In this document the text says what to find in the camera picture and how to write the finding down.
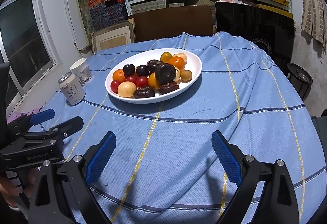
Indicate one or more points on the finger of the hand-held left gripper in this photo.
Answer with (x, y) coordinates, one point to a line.
(42, 115)
(69, 124)

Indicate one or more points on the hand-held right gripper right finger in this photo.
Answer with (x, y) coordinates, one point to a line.
(227, 160)

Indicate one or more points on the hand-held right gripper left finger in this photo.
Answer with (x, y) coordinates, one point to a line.
(101, 160)

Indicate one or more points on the red cherry tomato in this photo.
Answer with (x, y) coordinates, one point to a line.
(131, 79)
(141, 81)
(115, 86)

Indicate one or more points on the pale yellow round fruit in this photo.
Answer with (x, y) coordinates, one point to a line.
(126, 89)

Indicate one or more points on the orange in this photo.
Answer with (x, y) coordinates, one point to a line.
(118, 75)
(176, 63)

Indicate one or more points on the dark cherry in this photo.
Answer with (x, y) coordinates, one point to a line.
(142, 70)
(129, 69)

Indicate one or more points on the small tan round fruit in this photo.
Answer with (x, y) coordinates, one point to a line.
(186, 75)

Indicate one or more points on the amber orange tomato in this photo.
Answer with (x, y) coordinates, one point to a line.
(154, 81)

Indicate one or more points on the pale striped fruit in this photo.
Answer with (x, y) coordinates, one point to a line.
(177, 75)

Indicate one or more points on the white oval plate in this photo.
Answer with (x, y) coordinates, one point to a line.
(195, 64)

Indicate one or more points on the large dark water chestnut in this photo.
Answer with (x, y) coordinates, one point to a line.
(165, 73)

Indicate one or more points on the pale dimpled small fruit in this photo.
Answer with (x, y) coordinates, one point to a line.
(182, 56)

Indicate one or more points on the yellow brown tomato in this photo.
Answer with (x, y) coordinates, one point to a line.
(166, 57)

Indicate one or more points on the person's left hand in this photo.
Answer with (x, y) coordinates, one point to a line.
(7, 190)

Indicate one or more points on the pink cloth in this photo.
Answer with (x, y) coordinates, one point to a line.
(14, 114)

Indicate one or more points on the white drink can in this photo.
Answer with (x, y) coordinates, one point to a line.
(72, 93)

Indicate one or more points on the blue checked tablecloth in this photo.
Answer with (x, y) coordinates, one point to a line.
(191, 124)

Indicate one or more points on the white paper cup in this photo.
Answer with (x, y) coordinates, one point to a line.
(83, 73)

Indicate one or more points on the white framed window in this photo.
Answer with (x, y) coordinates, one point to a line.
(23, 42)

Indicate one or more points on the white door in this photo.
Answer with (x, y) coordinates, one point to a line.
(72, 22)

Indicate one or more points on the black round stool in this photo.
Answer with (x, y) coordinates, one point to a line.
(299, 78)

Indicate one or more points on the green marbled panel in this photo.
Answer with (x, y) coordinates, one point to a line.
(85, 14)

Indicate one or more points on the blue patterned fabric boxes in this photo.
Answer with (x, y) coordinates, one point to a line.
(107, 15)

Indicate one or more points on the black panel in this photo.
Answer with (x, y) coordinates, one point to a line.
(255, 27)

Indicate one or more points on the brown board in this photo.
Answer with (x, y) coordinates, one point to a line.
(173, 22)

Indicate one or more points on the checked beige curtain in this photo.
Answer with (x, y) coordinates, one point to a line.
(314, 4)

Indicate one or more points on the wooden picture frame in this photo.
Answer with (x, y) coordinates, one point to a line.
(112, 38)

